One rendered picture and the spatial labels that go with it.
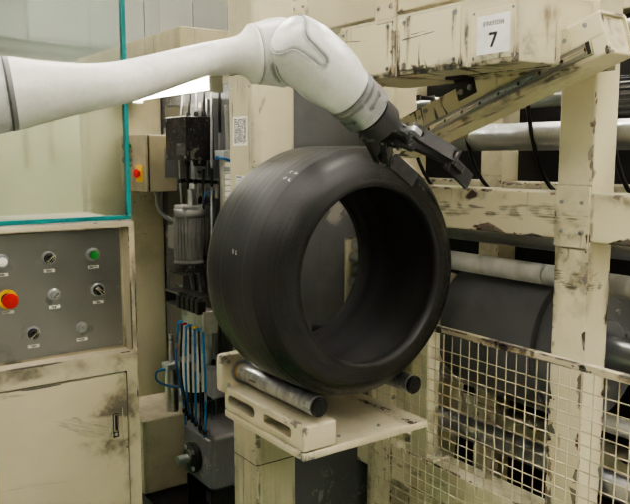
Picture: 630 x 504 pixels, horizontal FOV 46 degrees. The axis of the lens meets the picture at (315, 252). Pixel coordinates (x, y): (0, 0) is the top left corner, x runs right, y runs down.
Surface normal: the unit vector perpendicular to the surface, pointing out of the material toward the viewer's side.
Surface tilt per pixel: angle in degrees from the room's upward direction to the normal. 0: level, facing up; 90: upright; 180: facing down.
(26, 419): 90
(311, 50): 98
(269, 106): 90
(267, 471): 90
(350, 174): 80
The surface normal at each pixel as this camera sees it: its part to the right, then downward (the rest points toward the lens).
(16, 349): 0.58, 0.11
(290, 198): -0.06, -0.38
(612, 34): 0.55, -0.21
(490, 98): -0.82, 0.07
